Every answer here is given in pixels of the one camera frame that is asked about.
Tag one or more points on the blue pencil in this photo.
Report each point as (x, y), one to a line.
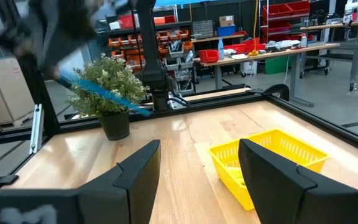
(104, 93)

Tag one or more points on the white container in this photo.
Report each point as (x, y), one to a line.
(249, 68)

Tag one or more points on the parts rack orange bins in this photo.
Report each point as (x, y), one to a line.
(176, 46)

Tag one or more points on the black aluminium rig frame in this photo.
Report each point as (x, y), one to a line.
(36, 87)

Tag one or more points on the silver metal bracket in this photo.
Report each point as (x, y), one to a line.
(36, 130)

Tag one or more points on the black frame foot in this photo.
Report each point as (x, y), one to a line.
(2, 181)

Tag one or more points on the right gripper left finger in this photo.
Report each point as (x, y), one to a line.
(129, 186)

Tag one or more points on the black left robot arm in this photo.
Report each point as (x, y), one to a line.
(154, 74)

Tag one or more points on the potted green plant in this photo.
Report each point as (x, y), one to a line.
(115, 126)

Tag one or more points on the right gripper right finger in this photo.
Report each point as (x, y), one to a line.
(269, 180)

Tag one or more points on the blue plastic bin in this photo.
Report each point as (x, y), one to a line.
(226, 31)

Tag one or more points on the black corner bracket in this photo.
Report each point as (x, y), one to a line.
(278, 88)

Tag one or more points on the shelf with red bins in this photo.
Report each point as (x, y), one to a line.
(278, 11)

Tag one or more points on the cardboard box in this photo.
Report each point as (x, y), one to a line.
(226, 20)

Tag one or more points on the grey drawer organizer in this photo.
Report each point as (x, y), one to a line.
(203, 29)

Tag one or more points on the wooden workbench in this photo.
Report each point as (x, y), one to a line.
(275, 51)

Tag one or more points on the red plastic bin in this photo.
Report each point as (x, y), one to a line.
(209, 56)

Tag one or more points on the red bins stack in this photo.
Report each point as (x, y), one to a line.
(250, 46)

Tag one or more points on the beige wooden crate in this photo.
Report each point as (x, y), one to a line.
(5, 93)

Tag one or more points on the white bottle red cap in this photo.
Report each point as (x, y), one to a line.
(303, 42)

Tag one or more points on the clear water bottle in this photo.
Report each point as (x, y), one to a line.
(221, 51)

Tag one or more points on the yellow plastic basket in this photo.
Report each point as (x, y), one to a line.
(228, 189)

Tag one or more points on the green box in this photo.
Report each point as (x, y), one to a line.
(278, 65)

